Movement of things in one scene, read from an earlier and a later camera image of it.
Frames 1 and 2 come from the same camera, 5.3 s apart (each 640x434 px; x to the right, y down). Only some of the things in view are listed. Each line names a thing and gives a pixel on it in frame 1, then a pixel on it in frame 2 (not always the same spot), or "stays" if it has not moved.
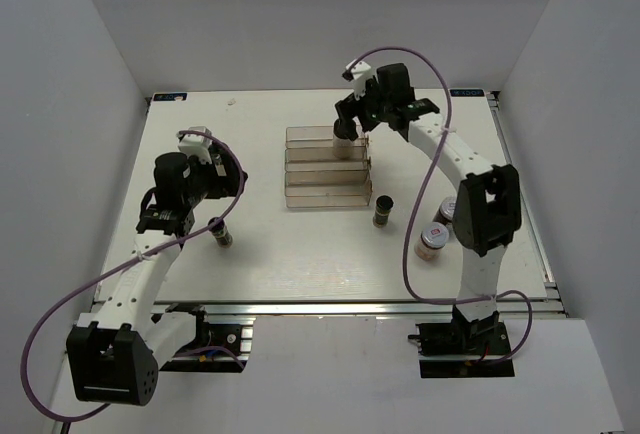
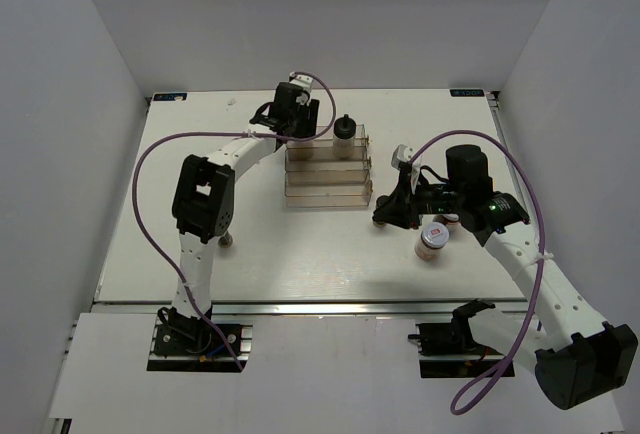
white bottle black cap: [345, 131] stays
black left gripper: [223, 185] to [308, 128]
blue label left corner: [169, 96] stays
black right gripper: [352, 107] to [400, 208]
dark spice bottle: [222, 235] stays
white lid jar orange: [431, 241] stays
